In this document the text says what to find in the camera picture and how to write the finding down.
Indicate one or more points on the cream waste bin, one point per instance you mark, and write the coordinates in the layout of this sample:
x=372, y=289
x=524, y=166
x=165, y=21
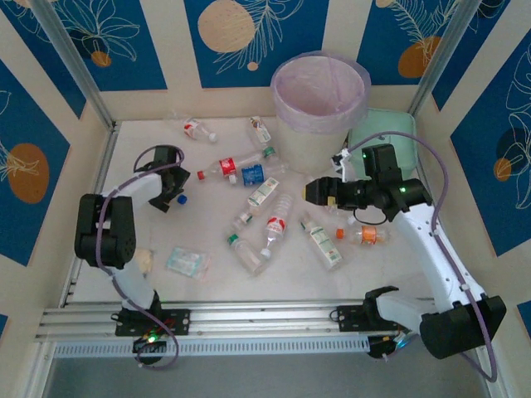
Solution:
x=307, y=151

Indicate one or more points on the small red label bottle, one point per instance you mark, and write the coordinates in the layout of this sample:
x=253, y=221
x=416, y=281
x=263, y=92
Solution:
x=194, y=127

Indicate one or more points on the orange label orange cap bottle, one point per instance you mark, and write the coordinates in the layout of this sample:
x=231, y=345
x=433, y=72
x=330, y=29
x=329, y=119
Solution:
x=369, y=235

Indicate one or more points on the tall green white label bottle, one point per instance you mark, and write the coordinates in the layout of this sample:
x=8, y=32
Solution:
x=323, y=242

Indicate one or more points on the cola bottle red cap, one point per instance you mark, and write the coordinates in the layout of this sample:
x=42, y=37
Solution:
x=227, y=166

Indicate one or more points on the ribbed bottle red label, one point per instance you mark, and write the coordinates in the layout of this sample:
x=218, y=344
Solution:
x=277, y=226

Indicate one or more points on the white carton bottle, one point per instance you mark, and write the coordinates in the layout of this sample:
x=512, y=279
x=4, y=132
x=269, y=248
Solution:
x=261, y=195

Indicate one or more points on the blue label plastic bottle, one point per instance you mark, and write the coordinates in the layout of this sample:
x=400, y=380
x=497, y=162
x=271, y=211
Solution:
x=253, y=174

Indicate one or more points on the colourful label green cap bottle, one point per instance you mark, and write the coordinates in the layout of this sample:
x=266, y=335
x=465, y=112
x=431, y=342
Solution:
x=260, y=132

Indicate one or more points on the pale purple bin liner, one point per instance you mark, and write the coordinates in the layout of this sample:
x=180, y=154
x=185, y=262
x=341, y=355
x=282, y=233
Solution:
x=319, y=95

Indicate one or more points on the small clear green cap bottle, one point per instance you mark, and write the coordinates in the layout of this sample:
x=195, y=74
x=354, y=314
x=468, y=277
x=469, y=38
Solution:
x=246, y=255

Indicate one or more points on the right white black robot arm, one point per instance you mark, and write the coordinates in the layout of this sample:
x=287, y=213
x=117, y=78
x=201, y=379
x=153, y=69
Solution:
x=431, y=257

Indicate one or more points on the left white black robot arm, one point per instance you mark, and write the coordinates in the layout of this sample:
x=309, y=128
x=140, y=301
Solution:
x=105, y=232

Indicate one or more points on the blue bottle cap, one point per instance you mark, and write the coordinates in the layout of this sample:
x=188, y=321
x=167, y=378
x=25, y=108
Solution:
x=181, y=199

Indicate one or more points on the clear plastic packet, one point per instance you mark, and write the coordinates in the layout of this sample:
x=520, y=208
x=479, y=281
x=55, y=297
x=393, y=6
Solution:
x=186, y=263

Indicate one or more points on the aluminium side rail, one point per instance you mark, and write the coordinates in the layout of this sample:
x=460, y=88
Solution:
x=105, y=161

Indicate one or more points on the left black mount plate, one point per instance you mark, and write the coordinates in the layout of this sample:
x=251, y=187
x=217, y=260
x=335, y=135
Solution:
x=178, y=321

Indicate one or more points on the black mount plate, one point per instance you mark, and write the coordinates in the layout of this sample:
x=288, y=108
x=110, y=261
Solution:
x=178, y=321
x=350, y=318

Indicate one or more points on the right black mount plate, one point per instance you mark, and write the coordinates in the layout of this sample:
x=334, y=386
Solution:
x=350, y=318

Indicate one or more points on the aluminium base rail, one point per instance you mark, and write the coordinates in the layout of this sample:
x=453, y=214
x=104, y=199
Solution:
x=269, y=317

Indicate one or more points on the aluminium frame post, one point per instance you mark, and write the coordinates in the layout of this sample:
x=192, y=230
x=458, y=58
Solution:
x=74, y=58
x=443, y=58

